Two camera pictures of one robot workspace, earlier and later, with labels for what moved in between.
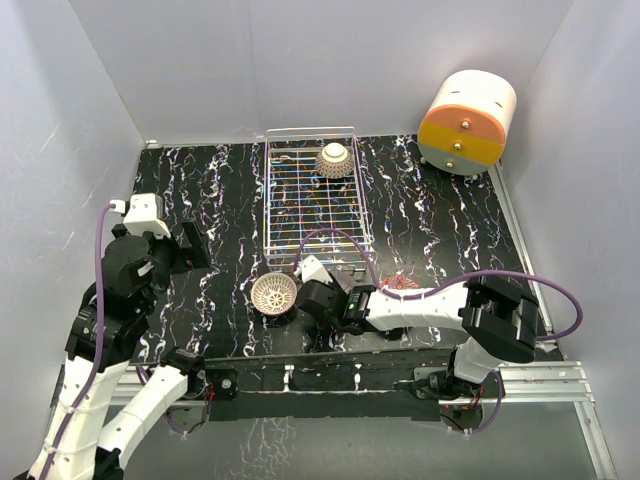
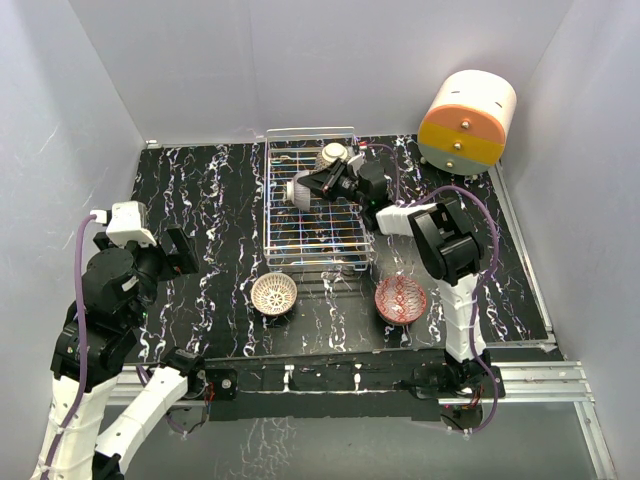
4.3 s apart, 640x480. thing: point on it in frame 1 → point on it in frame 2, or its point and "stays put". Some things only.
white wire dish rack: [306, 214] stays put
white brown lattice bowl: [274, 293] stays put
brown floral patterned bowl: [335, 162] stays put
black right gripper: [330, 286] → [320, 181]
